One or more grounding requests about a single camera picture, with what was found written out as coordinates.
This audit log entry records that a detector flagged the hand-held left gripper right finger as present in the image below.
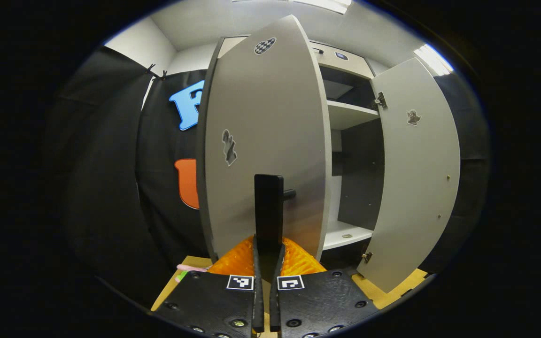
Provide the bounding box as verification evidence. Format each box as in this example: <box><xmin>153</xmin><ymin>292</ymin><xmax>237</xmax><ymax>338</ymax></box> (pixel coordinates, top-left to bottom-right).
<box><xmin>270</xmin><ymin>236</ymin><xmax>380</xmax><ymax>338</ymax></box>

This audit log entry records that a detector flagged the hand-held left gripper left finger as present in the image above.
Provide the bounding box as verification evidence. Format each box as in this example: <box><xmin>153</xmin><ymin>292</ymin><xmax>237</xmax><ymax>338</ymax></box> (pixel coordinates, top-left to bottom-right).
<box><xmin>151</xmin><ymin>235</ymin><xmax>265</xmax><ymax>338</ymax></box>

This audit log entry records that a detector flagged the black door handle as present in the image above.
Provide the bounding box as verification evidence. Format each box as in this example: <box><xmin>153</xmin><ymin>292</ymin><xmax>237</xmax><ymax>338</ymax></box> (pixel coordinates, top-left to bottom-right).
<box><xmin>254</xmin><ymin>174</ymin><xmax>297</xmax><ymax>283</ymax></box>

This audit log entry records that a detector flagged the grey double-door shoe cabinet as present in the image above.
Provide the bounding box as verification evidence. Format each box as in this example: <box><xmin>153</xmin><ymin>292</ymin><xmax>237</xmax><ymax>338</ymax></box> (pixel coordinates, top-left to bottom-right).
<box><xmin>214</xmin><ymin>35</ymin><xmax>387</xmax><ymax>269</ymax></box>

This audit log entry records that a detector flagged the grey cabinet door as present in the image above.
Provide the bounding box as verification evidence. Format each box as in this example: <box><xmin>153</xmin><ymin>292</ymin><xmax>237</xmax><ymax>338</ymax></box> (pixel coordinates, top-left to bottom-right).
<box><xmin>356</xmin><ymin>57</ymin><xmax>462</xmax><ymax>294</ymax></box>
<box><xmin>196</xmin><ymin>14</ymin><xmax>332</xmax><ymax>264</ymax></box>

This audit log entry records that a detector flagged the white cabinet shelf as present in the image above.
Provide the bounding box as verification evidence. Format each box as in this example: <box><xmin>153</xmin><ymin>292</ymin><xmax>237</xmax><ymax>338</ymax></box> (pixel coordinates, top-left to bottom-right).
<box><xmin>322</xmin><ymin>220</ymin><xmax>375</xmax><ymax>251</ymax></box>
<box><xmin>326</xmin><ymin>100</ymin><xmax>380</xmax><ymax>131</ymax></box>

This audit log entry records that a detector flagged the grey cabinet drawer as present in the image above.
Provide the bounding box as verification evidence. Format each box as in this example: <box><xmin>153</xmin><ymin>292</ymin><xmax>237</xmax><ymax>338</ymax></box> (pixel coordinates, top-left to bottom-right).
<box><xmin>311</xmin><ymin>41</ymin><xmax>376</xmax><ymax>80</ymax></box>

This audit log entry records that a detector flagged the green and pink toy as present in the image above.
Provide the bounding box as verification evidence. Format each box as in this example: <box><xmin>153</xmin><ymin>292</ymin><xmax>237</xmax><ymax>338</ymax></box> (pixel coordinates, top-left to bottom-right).
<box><xmin>175</xmin><ymin>264</ymin><xmax>210</xmax><ymax>283</ymax></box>

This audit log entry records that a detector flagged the long ceiling light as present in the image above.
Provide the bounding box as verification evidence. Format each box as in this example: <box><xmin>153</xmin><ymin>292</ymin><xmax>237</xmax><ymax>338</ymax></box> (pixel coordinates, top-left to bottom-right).
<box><xmin>413</xmin><ymin>44</ymin><xmax>455</xmax><ymax>77</ymax></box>
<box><xmin>233</xmin><ymin>0</ymin><xmax>354</xmax><ymax>15</ymax></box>

